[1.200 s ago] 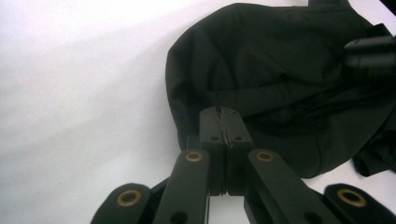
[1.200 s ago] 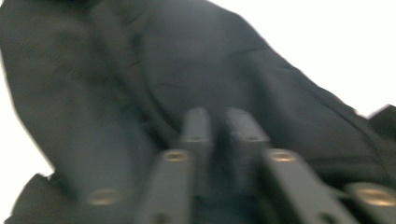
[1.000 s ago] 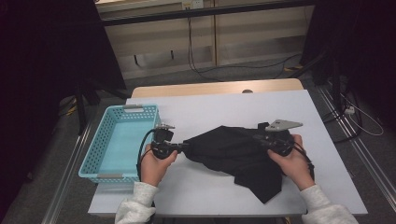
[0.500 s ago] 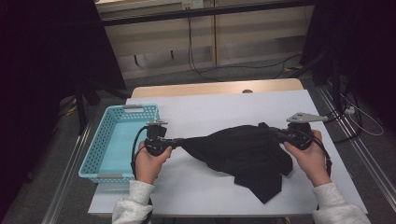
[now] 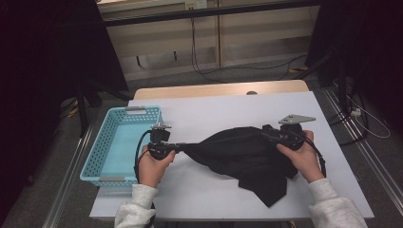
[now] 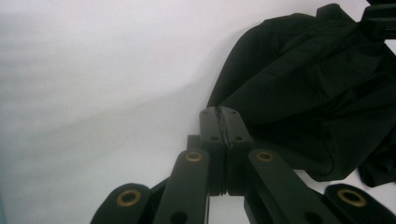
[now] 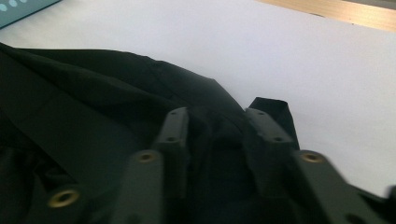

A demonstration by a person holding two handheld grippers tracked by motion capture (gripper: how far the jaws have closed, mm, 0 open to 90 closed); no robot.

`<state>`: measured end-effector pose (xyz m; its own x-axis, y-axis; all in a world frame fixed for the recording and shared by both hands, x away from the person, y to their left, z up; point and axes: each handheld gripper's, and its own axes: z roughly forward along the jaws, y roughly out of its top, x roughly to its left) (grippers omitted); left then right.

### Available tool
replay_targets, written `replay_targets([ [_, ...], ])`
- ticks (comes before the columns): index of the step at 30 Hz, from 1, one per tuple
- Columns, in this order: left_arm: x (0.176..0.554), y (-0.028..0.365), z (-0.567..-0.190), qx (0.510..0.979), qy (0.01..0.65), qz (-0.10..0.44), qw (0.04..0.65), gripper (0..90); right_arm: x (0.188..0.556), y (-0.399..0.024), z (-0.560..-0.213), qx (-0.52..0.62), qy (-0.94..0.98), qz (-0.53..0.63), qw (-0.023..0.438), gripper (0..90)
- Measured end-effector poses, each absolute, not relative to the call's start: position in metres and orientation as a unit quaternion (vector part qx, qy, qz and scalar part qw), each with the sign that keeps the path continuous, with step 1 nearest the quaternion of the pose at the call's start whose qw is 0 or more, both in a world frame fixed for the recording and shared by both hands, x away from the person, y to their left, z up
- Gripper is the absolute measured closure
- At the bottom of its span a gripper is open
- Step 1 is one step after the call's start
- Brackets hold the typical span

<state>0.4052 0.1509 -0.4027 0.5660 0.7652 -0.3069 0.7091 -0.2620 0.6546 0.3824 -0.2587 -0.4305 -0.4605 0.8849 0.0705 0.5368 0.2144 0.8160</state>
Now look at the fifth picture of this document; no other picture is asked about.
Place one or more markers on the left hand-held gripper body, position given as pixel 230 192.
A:
pixel 159 136

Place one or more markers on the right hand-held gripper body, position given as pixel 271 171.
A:
pixel 293 134

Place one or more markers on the black shorts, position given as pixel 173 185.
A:
pixel 240 155

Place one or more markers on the light blue plastic basket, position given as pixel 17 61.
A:
pixel 123 148

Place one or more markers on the person's right hand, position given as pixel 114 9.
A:
pixel 305 161

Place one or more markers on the person's left hand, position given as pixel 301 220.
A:
pixel 152 171

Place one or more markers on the white table cover sheet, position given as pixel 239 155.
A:
pixel 206 196

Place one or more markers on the wooden table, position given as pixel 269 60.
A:
pixel 206 89

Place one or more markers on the white power adapter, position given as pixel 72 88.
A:
pixel 356 111

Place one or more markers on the black metal stand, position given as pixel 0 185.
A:
pixel 83 110
pixel 340 85

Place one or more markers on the beige wooden cabinet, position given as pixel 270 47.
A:
pixel 259 38

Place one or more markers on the black curtain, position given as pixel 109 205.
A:
pixel 38 63
pixel 374 47

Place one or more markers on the black metal bar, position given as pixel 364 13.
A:
pixel 206 12

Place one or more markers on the aluminium floor rail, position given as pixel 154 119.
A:
pixel 374 161
pixel 66 183

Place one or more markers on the white wall socket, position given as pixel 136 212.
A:
pixel 196 4

